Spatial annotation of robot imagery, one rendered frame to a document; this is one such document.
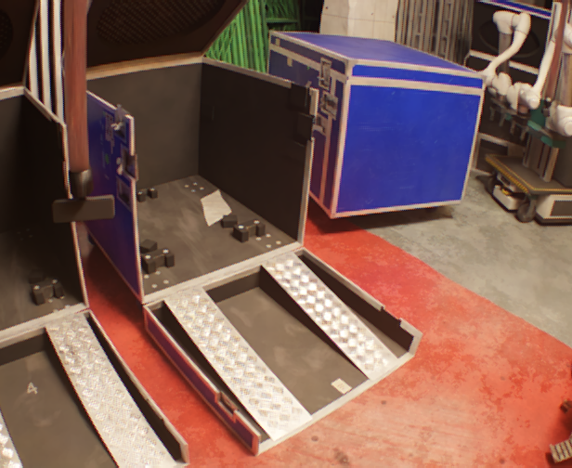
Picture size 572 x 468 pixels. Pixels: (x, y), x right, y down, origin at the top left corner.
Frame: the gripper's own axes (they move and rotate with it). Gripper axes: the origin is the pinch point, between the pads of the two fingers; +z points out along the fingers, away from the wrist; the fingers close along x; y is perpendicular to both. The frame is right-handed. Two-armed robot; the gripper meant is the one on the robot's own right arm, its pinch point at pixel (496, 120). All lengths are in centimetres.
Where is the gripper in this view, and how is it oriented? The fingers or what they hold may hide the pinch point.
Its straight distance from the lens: 376.9
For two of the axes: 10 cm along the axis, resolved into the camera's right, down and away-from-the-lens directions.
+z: -0.7, 8.6, 5.0
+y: 9.8, -0.3, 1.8
